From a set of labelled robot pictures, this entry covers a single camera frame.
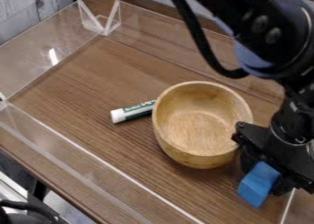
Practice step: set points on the blue rectangular block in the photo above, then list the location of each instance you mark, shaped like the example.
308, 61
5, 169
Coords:
256, 183

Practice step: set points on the brown wooden bowl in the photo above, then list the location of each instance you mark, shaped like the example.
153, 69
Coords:
193, 120

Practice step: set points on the clear acrylic barrier wall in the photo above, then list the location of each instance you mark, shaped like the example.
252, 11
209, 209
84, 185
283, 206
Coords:
110, 196

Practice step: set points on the white green tube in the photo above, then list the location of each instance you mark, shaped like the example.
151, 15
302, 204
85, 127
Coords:
129, 112

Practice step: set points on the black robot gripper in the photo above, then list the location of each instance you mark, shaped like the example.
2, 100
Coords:
284, 146

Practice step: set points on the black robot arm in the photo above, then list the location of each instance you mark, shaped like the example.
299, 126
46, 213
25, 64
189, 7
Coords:
272, 32

